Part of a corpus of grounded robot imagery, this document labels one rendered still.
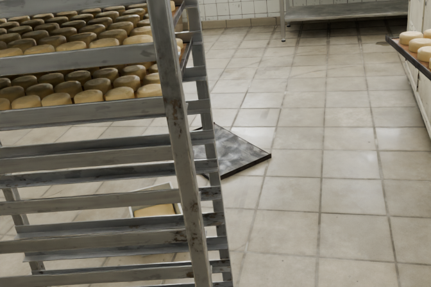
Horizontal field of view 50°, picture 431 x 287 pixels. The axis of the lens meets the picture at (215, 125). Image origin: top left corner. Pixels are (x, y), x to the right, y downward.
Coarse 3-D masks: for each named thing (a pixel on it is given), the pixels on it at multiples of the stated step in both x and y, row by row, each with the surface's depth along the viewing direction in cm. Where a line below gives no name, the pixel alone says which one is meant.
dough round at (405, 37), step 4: (404, 32) 107; (408, 32) 107; (412, 32) 107; (416, 32) 106; (420, 32) 106; (400, 36) 106; (404, 36) 105; (408, 36) 104; (412, 36) 104; (416, 36) 104; (420, 36) 104; (400, 40) 106; (404, 40) 105; (408, 40) 104; (404, 44) 105; (408, 44) 105
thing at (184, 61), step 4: (192, 40) 113; (188, 44) 112; (188, 48) 104; (184, 52) 106; (188, 52) 102; (184, 56) 103; (188, 56) 101; (184, 60) 96; (180, 64) 98; (184, 64) 94; (180, 68) 96; (184, 68) 94; (184, 72) 93
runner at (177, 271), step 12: (12, 276) 93; (24, 276) 93; (36, 276) 93; (48, 276) 93; (60, 276) 93; (72, 276) 93; (84, 276) 93; (96, 276) 92; (108, 276) 92; (120, 276) 92; (132, 276) 92; (144, 276) 92; (156, 276) 92; (168, 276) 92; (180, 276) 92; (192, 276) 92
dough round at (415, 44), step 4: (412, 40) 101; (416, 40) 101; (420, 40) 100; (424, 40) 100; (428, 40) 100; (412, 44) 99; (416, 44) 99; (420, 44) 98; (424, 44) 98; (428, 44) 98; (412, 48) 100; (416, 48) 99; (416, 52) 99
